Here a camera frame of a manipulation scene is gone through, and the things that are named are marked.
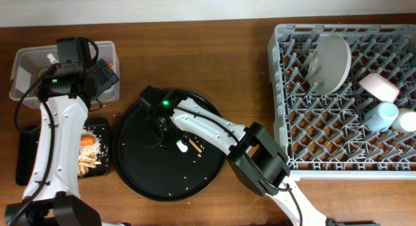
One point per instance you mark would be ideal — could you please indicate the wooden chopstick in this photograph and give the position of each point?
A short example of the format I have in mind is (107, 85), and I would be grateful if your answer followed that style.
(195, 145)

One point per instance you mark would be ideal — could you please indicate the white plastic fork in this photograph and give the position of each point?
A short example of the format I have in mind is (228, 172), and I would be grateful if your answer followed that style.
(183, 147)

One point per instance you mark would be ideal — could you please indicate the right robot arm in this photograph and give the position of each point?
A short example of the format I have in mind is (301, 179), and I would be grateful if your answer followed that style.
(253, 154)

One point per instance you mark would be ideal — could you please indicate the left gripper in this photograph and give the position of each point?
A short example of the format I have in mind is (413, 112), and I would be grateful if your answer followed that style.
(106, 78)

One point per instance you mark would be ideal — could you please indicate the black rectangular tray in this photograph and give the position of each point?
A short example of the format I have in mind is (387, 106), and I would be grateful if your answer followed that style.
(29, 143)

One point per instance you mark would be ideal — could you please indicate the round black tray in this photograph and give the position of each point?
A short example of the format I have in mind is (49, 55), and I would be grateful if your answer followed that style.
(157, 174)

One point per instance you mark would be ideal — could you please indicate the white tissue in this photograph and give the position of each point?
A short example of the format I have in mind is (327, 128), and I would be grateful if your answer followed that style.
(53, 58)

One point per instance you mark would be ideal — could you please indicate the red snack wrapper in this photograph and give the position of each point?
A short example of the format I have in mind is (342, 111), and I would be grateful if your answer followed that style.
(110, 64)

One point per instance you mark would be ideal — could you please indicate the clear plastic bin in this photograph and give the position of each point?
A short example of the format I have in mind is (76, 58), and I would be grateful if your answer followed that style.
(30, 62)

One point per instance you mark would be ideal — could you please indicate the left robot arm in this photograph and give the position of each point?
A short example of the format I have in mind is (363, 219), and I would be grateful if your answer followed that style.
(65, 92)

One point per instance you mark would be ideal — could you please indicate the grey dishwasher rack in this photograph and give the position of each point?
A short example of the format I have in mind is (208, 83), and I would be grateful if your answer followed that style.
(327, 136)

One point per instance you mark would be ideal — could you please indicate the grey plate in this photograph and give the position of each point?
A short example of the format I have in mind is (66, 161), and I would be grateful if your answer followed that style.
(330, 64)

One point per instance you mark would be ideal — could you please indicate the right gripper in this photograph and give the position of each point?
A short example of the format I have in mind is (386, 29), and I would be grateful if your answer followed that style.
(166, 138)

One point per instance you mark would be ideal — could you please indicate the pink bowl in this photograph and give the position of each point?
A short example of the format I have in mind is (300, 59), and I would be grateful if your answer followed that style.
(380, 87)

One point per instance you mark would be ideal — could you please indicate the rice and peanut shells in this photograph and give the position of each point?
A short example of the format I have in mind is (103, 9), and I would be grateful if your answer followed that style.
(93, 160)

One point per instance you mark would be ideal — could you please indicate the orange carrot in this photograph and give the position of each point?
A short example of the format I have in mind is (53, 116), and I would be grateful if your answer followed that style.
(87, 140)

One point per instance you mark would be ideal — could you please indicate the white cup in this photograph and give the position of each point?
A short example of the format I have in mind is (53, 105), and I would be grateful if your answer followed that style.
(405, 121)

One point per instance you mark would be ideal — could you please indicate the light blue cup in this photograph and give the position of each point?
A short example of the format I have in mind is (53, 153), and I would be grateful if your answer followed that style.
(381, 117)

